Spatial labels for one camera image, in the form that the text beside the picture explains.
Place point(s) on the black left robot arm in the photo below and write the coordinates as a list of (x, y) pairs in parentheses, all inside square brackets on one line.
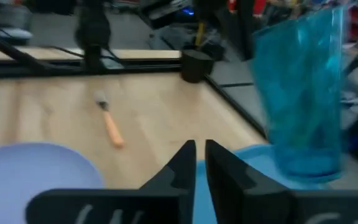
[(92, 31)]

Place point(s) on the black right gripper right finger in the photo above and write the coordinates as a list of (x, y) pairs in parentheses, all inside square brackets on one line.
[(244, 202)]

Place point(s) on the black aluminium table frame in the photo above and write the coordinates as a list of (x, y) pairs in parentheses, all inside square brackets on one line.
[(151, 63)]

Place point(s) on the black plant pot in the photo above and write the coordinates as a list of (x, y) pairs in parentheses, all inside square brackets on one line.
[(195, 67)]

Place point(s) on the blue translucent plastic cup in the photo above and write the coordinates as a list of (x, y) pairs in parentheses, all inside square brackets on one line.
[(303, 93)]

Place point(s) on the lavender round plate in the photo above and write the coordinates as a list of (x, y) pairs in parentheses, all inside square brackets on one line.
[(26, 177)]

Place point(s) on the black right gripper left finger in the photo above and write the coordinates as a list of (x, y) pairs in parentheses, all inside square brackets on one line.
[(166, 202)]

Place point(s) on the blue plastic tray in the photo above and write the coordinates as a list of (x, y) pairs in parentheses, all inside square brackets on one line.
[(259, 161)]

